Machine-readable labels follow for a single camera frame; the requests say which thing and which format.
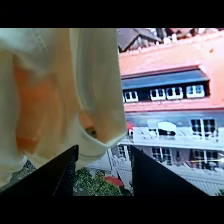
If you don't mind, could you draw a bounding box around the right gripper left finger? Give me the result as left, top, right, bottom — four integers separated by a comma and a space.
0, 144, 80, 197

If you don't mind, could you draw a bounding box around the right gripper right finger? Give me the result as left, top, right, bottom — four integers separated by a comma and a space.
129, 145, 210, 197

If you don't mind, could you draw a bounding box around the beige shirt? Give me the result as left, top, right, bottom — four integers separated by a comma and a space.
0, 28, 129, 188

